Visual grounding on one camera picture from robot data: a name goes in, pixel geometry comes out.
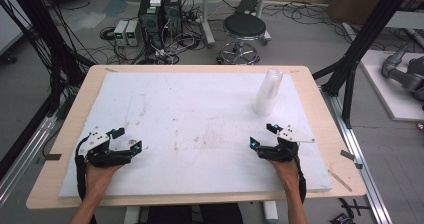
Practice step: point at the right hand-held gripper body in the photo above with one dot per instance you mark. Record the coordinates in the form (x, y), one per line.
(283, 149)

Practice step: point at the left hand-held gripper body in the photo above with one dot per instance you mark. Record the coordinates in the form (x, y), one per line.
(106, 156)

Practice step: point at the stack of clear plastic cups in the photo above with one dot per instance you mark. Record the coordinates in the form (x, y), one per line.
(268, 92)

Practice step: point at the person's left hand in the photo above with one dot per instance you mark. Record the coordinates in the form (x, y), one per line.
(100, 179)

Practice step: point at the person's right hand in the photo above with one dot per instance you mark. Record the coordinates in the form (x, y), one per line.
(287, 174)

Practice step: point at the dark tape strip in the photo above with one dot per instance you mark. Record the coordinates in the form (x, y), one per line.
(348, 155)
(53, 157)

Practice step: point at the light wooden table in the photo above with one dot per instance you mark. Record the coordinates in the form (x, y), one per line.
(326, 117)

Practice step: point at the white foam mat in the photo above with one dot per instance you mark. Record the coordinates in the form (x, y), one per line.
(193, 117)

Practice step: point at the white table leg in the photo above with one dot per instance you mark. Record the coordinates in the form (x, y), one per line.
(132, 215)
(270, 212)

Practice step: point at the thin wooden stick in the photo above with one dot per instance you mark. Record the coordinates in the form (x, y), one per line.
(340, 180)

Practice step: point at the person's dark trousers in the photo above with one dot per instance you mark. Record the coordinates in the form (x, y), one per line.
(200, 214)

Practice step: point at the grey bench power supply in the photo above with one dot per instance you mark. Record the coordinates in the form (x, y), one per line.
(120, 32)
(132, 33)

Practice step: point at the black round stool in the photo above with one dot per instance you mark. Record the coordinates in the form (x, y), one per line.
(244, 26)

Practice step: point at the black computer tower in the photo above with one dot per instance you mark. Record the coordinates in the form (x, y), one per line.
(172, 12)
(150, 22)

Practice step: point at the white floor board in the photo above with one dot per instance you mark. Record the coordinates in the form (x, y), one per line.
(390, 100)

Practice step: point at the flat black device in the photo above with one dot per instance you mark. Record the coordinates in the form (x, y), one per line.
(246, 6)

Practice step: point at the grey metal stand leg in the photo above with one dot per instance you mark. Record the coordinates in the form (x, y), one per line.
(206, 20)

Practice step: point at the brown cardboard box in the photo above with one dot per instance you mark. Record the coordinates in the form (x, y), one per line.
(363, 0)

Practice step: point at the aluminium floor rail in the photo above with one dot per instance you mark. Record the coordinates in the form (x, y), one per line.
(23, 154)
(353, 144)

